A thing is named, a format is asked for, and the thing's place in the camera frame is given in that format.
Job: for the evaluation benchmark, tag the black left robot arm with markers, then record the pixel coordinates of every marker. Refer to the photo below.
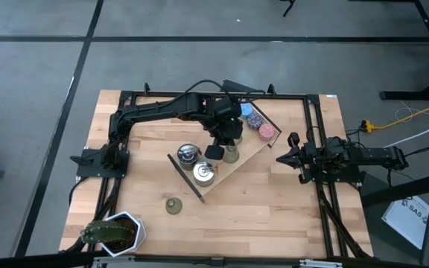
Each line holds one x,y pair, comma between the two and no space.
155,109

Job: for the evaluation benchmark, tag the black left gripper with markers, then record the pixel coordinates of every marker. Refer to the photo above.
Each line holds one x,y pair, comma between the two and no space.
229,128

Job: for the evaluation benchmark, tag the white hexagonal plant pot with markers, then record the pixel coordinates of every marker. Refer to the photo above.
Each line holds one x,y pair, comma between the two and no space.
142,232

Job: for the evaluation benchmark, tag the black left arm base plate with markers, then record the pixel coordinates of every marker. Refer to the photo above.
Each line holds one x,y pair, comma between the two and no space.
88,172

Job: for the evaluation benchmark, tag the purple patterned candle holder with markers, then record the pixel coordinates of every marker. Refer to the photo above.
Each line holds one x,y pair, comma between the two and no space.
254,121

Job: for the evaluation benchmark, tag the white printed cardboard box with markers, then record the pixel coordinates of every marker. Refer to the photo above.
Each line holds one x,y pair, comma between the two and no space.
404,217

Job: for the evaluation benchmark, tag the black stand leg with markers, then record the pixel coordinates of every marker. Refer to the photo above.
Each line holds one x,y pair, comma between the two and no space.
288,9

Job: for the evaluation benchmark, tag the silver lidded tin candle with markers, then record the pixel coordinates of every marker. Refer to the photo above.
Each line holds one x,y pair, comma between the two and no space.
187,154
204,173

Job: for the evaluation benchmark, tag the black diagonal bar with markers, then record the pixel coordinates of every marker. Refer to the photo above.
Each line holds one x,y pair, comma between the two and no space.
397,191

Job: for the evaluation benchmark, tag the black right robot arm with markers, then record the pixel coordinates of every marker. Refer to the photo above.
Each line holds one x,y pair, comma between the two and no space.
378,154

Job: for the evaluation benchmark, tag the pink patterned candle holder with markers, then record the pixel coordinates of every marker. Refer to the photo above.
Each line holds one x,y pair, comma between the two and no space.
267,131

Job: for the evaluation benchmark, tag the black table leg frame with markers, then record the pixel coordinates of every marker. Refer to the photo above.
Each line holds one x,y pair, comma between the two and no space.
415,95

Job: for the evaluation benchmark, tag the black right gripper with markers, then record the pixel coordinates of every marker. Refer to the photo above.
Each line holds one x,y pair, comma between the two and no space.
309,158

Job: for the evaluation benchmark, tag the black horizontal beam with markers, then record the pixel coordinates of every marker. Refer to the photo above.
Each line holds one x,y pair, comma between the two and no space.
50,260

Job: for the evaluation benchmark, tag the black panel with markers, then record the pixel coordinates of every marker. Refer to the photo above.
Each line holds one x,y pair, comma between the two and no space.
237,85

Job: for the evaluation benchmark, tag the silver metal bracket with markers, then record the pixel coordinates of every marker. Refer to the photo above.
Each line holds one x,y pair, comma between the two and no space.
320,264

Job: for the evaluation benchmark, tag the blue patterned candle holder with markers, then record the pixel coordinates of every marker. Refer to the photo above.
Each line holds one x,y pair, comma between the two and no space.
247,110

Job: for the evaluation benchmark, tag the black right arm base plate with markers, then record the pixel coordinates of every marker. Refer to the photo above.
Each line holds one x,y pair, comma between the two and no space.
348,178

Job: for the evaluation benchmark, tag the green cactus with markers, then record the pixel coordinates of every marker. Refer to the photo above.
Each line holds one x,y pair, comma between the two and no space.
106,231

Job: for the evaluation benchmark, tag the wooden shelf with black legs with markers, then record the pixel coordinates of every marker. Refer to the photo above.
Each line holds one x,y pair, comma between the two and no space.
251,141

